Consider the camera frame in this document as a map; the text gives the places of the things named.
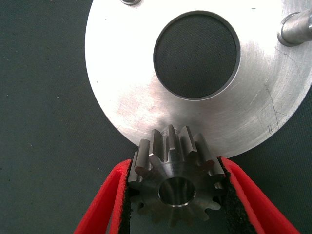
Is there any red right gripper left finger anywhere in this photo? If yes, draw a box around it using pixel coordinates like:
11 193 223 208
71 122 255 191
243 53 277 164
73 158 134 234

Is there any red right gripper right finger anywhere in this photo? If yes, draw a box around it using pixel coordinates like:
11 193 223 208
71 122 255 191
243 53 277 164
218 156 303 234

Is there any dark steel planetary gear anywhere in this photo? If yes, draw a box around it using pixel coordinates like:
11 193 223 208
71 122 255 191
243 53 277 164
128 124 226 229

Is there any round metal carrier plate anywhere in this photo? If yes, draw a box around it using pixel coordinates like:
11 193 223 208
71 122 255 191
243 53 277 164
84 0 312 159

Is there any dark grey table cloth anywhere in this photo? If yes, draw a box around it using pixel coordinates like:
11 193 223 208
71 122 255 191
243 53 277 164
0 0 312 234

